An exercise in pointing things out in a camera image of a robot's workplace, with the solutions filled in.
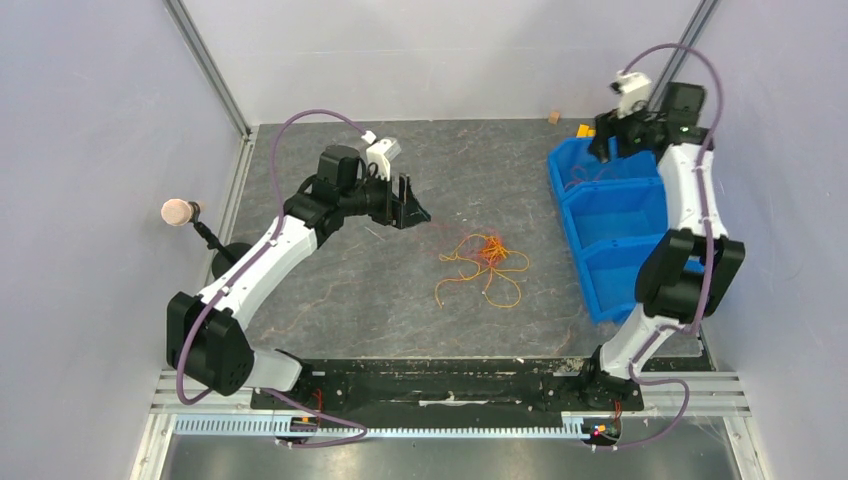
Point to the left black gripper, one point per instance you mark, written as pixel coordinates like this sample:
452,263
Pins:
402,212

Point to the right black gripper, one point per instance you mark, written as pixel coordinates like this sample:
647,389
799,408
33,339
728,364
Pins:
622,132

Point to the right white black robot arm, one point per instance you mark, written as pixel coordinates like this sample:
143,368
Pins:
687,274

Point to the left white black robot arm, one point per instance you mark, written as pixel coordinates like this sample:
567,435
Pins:
206,332

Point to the yellow toy block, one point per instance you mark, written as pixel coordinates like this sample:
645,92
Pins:
585,131

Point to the blue plastic bin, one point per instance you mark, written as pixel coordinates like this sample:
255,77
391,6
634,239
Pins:
614,214

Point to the pink microphone on stand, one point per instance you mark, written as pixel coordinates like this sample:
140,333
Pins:
180,212

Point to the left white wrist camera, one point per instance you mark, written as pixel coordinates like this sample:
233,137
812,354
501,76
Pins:
379,154

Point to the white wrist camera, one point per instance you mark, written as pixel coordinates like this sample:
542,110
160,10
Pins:
379,154
634,90

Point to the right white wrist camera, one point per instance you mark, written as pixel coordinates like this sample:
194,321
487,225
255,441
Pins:
634,90

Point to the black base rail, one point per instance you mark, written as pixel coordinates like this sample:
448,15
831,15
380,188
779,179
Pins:
472,392

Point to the white toothed cable duct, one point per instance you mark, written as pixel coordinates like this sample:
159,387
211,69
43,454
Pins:
286,426

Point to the left aluminium corner post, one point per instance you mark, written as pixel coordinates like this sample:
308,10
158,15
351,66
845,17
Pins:
197,46

